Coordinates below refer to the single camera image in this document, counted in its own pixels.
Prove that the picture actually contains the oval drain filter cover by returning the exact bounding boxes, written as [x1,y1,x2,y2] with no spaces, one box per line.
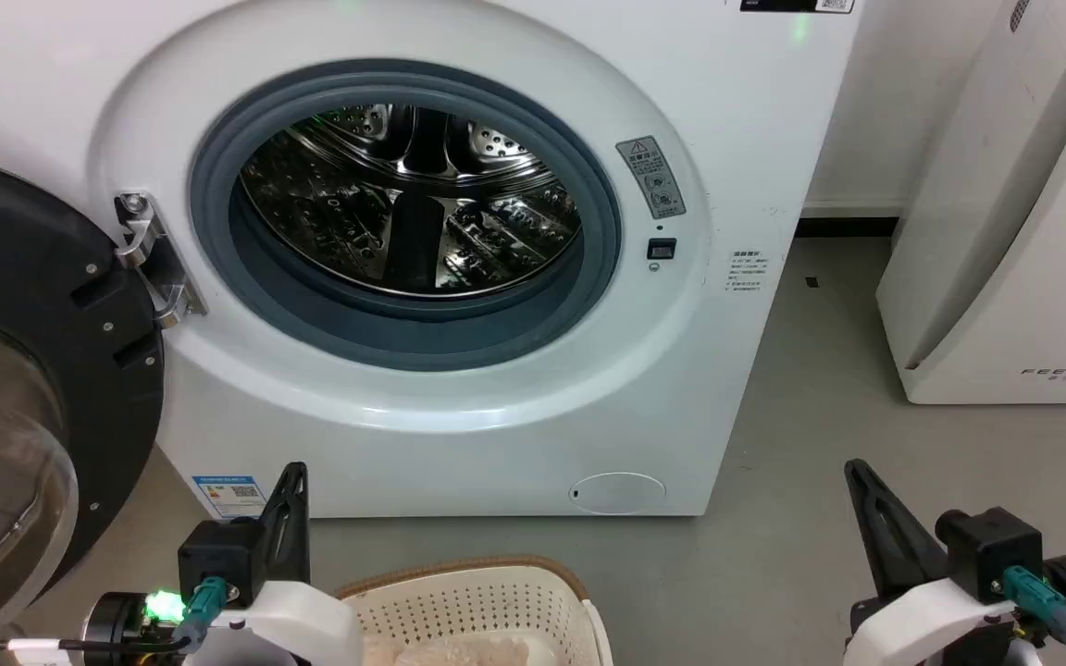
[568,472,667,515]

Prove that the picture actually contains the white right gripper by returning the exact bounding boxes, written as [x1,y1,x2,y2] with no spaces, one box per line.
[844,458,1041,666]

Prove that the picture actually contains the blue white energy label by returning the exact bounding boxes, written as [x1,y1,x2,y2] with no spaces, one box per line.
[192,475,267,519]

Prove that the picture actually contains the black round washer door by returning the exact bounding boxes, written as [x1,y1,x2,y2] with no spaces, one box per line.
[0,153,167,648]

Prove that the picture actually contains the small white text sticker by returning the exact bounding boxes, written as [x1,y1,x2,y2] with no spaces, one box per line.
[725,248,772,295]

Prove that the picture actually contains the grey warning sticker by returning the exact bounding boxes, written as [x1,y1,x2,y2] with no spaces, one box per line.
[615,136,688,220]

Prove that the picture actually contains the beige cloth in basket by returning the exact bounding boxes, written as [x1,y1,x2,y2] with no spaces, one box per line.
[371,632,534,666]

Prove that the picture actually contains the stainless steel washing machine drum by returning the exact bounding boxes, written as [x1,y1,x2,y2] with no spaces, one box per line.
[239,104,584,299]

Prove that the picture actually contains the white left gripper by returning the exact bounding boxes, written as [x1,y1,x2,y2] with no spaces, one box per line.
[189,462,366,666]

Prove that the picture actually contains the white front-load washing machine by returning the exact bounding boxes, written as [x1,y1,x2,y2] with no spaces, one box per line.
[0,0,867,519]

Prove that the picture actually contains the grey rubber door gasket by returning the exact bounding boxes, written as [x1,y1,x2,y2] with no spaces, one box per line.
[189,72,624,373]

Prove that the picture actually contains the white air purifier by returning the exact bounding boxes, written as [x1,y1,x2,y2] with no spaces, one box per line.
[875,0,1066,405]

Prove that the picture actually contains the cream perforated laundry basket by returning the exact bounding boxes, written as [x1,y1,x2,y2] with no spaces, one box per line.
[334,555,614,666]

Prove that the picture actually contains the green-plug right gripper cable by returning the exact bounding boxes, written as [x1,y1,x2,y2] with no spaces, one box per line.
[1001,565,1066,666]

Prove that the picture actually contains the metal door hinge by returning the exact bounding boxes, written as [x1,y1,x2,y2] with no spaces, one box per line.
[115,192,208,330]

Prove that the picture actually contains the black model label strip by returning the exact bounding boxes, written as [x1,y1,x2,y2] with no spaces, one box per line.
[740,0,856,14]

